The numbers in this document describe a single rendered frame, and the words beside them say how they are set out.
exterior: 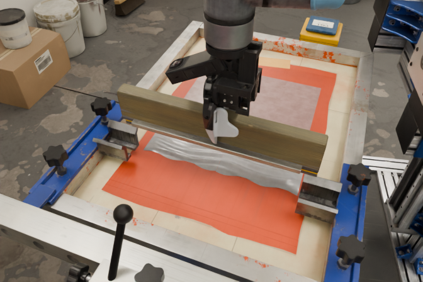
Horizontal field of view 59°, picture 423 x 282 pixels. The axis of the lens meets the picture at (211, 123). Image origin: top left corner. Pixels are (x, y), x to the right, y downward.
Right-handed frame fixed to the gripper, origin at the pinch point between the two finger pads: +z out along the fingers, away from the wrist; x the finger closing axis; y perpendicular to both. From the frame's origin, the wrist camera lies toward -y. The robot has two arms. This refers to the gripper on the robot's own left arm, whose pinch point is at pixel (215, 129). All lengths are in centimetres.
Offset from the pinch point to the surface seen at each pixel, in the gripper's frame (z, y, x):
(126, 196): 13.6, -15.1, -11.7
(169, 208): 13.6, -5.8, -11.1
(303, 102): 13.7, 13.2, 31.6
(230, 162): 13.0, 2.1, 4.4
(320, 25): 12, 11, 73
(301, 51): 12, 8, 54
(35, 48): 79, -164, 109
